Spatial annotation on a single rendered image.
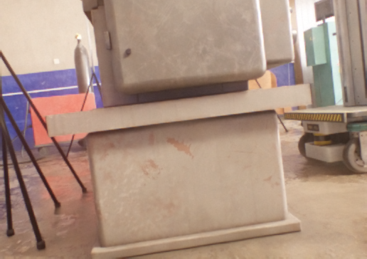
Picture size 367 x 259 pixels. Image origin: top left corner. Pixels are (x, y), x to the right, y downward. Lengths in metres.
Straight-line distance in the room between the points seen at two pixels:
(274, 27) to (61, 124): 0.75
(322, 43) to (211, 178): 5.42
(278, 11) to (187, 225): 0.76
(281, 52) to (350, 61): 1.18
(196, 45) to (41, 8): 5.98
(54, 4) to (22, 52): 1.02
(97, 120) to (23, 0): 6.07
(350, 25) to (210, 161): 1.51
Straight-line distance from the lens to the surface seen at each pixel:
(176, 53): 1.05
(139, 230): 1.16
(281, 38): 1.24
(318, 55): 6.35
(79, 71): 5.23
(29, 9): 6.99
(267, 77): 6.42
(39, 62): 6.77
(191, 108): 1.07
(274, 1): 1.26
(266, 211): 1.21
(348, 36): 2.39
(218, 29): 1.08
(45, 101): 5.01
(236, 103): 1.10
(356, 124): 1.93
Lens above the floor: 0.44
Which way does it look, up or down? 3 degrees down
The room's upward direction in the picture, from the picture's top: 7 degrees counter-clockwise
